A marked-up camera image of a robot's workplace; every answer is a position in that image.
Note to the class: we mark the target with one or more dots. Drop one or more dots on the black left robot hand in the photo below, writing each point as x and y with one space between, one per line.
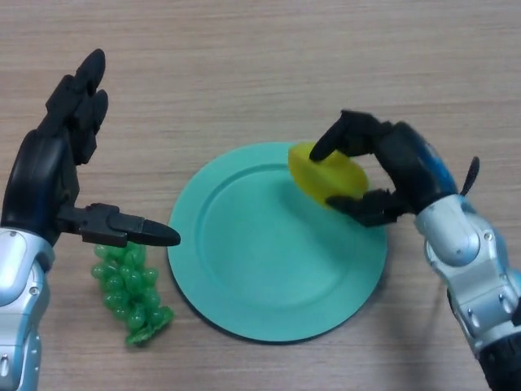
34 179

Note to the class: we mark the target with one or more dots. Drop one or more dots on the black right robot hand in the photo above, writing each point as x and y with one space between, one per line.
411 167

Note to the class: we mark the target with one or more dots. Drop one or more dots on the yellow starfruit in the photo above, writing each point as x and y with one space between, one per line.
325 179

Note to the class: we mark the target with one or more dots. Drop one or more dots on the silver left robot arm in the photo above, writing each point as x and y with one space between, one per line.
18 281

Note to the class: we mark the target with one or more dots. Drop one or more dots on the green round plate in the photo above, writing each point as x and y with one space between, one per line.
268 260

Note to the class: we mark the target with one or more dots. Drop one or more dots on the green grape bunch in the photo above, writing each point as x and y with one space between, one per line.
126 289

